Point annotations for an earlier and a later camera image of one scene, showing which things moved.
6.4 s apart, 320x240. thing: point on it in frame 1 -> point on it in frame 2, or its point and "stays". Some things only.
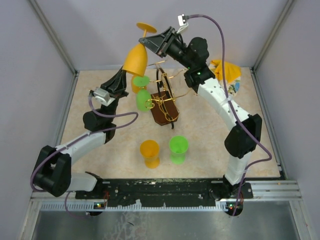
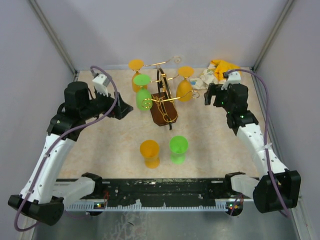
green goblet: (144, 99) stays
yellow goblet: (136, 60) -> (184, 89)
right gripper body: (174, 49) -> (221, 99)
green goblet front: (178, 145) stays
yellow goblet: (149, 150) stays
